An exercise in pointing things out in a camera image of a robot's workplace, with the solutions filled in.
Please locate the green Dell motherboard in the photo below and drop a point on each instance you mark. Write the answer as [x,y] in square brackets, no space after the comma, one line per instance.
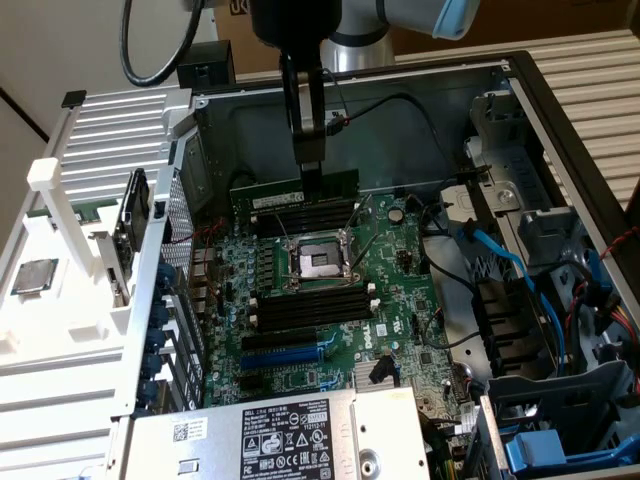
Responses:
[400,310]

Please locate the black rail end cap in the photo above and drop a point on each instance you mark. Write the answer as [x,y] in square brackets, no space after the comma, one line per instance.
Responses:
[73,98]

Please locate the open Dell PC case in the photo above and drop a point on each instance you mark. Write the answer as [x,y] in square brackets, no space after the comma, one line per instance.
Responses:
[400,150]

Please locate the white plastic parts rack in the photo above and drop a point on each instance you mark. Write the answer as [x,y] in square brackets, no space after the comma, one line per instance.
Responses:
[35,237]

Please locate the grey plastic bracket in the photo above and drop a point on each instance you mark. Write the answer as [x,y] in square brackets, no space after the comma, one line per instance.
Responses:
[545,225]

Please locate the long black expansion slot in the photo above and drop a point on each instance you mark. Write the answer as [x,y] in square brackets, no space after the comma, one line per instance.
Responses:
[280,340]

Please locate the printed Universal Robots cardboard box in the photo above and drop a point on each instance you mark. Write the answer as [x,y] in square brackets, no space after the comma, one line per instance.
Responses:
[245,55]

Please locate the silver coin battery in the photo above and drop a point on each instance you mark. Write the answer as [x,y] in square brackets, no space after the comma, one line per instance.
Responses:
[396,215]

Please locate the grey metal drive cage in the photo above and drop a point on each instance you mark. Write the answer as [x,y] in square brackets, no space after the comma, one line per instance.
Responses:
[510,165]

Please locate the silver finned heat sink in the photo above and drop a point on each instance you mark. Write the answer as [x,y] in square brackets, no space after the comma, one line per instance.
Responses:
[362,372]

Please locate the grey power supply unit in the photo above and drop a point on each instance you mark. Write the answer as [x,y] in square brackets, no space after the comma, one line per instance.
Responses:
[220,415]

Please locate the green RAM stick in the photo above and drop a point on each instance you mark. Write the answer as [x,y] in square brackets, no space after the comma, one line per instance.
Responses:
[95,212]
[265,197]

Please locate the blue card retention clip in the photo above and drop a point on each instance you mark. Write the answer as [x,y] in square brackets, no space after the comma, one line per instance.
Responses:
[147,393]
[152,365]
[161,312]
[156,339]
[166,276]

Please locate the silver CPU socket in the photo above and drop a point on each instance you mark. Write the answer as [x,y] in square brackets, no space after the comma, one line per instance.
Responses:
[320,260]

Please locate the silver CPU chip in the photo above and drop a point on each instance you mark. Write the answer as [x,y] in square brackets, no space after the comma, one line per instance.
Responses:
[35,276]

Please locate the blue expansion slot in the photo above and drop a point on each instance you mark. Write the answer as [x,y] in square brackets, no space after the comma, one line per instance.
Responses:
[280,357]

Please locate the thin metal locking lever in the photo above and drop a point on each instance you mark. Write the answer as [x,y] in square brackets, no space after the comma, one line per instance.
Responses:
[281,231]
[369,202]

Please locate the short black expansion slot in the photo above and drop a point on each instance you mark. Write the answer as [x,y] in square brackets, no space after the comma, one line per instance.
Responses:
[250,382]

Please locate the plain brown cardboard box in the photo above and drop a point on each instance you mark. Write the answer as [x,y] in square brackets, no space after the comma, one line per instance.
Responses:
[550,20]

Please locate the blue disk bay latch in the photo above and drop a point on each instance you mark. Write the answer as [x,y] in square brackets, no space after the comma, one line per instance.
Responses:
[535,450]

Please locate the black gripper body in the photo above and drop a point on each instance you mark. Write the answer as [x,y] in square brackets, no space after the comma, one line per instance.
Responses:
[295,22]

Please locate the black plastic box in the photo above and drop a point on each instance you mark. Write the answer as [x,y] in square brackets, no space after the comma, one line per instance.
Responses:
[210,65]

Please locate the white corner bracket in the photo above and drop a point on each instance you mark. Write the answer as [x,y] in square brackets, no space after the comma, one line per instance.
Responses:
[175,122]

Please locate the silver rear port stack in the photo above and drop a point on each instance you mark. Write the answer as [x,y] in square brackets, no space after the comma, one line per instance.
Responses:
[202,262]

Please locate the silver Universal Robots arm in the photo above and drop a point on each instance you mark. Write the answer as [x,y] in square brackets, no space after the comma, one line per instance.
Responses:
[360,20]

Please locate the black graphics card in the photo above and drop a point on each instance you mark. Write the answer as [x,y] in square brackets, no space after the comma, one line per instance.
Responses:
[132,215]

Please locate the grey disk bay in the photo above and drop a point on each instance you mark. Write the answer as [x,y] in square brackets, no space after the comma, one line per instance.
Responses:
[575,380]

